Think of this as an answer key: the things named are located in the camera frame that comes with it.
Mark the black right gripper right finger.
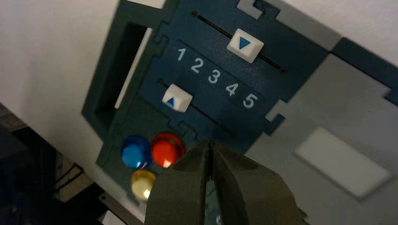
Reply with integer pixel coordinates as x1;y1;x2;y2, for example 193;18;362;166
212;142;304;225

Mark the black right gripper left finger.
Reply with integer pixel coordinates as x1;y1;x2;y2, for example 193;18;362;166
144;141;212;225

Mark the white slider knob upward arrow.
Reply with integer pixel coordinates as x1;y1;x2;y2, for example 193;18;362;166
161;83;193;113

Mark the white slider knob downward arrow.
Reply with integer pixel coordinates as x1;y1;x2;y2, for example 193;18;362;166
226;28;265;64

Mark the yellow round push button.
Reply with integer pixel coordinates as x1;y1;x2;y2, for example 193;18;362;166
130;169;157;203

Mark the orange-red round push button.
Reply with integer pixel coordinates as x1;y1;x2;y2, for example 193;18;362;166
150;133;186;169

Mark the blue round push button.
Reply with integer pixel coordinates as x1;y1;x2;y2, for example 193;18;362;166
120;135;153;170

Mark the white rectangular display window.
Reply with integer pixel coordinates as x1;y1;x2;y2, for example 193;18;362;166
293;127;393;200

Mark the dark teal grey control box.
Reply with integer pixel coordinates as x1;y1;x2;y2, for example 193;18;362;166
81;0;398;225

